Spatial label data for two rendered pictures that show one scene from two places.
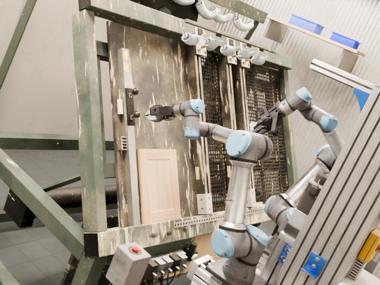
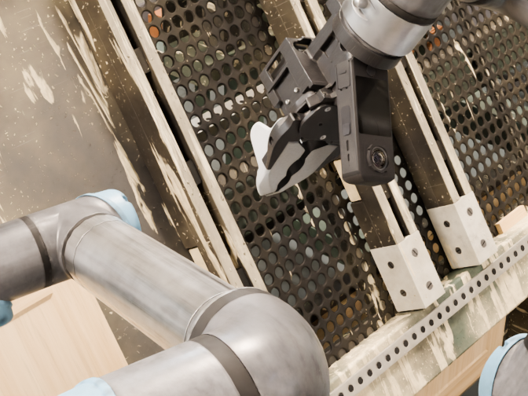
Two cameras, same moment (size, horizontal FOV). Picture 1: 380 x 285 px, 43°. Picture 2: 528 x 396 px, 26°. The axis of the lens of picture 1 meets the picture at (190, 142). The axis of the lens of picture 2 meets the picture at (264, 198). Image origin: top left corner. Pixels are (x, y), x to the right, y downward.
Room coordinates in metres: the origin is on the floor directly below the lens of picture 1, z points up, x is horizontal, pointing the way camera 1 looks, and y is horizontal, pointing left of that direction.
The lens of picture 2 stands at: (1.44, -0.37, 2.17)
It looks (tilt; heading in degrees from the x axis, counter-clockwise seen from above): 33 degrees down; 7
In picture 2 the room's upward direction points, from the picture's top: straight up
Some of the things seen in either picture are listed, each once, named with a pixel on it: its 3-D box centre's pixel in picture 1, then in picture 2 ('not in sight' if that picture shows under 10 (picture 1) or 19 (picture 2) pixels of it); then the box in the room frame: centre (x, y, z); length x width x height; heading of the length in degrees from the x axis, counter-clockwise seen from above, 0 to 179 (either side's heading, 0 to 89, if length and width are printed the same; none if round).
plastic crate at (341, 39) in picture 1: (345, 40); not in sight; (5.58, -1.16, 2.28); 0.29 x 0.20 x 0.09; 61
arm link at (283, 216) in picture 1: (292, 223); not in sight; (2.40, -0.67, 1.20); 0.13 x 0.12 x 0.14; 34
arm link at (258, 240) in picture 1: (251, 242); not in sight; (1.96, -0.42, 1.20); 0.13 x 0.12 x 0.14; 130
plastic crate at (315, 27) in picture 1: (306, 25); not in sight; (5.83, -0.72, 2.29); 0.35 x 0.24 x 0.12; 61
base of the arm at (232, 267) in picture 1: (242, 264); not in sight; (1.96, -0.43, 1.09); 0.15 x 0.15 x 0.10
